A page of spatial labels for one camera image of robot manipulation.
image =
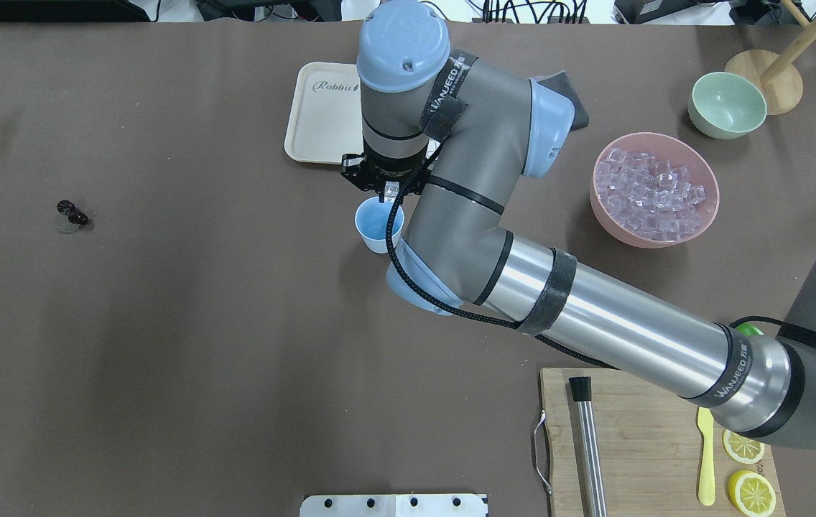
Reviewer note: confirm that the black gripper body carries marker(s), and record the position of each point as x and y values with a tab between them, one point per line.
392	166

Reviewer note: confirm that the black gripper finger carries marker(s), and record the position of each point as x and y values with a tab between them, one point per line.
412	187

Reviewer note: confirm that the clear ice cube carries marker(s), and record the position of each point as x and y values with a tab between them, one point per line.
390	192

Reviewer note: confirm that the light blue plastic cup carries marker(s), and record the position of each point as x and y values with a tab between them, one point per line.
371	220

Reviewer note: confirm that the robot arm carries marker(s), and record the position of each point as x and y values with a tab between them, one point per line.
470	130

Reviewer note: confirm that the pile of ice cubes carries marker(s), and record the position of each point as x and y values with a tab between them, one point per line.
649	196

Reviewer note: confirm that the dark cherries pair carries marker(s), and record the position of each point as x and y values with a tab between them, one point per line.
76	219

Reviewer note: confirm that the cream rabbit tray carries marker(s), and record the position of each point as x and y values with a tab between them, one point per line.
326	120

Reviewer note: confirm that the grey folded cloth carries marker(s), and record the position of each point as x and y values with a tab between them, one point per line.
560	82

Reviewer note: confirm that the pink bowl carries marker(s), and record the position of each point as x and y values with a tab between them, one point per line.
666	147

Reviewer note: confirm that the steel muddler black tip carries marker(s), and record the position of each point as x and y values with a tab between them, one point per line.
581	392

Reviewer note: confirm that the green bowl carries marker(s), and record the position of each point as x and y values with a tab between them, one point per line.
726	106

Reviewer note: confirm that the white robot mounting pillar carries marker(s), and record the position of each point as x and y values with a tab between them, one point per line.
407	504

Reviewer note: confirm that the wooden cutting board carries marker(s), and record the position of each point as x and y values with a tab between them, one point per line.
648	442

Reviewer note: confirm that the green lime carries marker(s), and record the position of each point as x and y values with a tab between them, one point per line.
749	330

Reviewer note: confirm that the wooden mug tree stand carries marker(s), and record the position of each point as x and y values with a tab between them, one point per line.
779	82

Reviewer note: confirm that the yellow plastic knife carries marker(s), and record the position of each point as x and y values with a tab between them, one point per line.
706	490

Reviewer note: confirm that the lemon half slice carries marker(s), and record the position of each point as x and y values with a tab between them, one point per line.
751	493
742	449

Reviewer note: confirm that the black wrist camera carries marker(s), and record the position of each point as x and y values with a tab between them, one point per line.
354	169

